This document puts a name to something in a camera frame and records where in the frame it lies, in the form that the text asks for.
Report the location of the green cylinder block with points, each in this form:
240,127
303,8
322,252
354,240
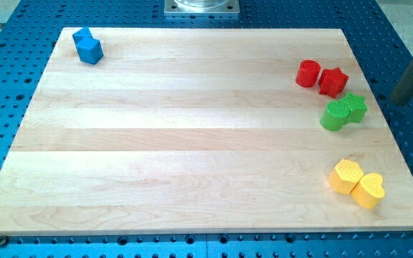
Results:
335,115

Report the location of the red cylinder block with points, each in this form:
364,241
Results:
308,73

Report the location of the blue block behind cube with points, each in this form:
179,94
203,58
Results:
81,34

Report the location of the wooden board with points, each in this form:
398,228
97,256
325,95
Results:
196,131

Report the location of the yellow heart block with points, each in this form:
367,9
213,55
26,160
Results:
369,191

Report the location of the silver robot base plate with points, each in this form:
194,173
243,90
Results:
201,7

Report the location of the red star block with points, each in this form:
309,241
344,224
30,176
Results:
332,82

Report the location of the green star block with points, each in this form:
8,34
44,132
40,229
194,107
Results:
356,106

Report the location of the yellow hexagon block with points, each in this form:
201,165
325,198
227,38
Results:
345,175

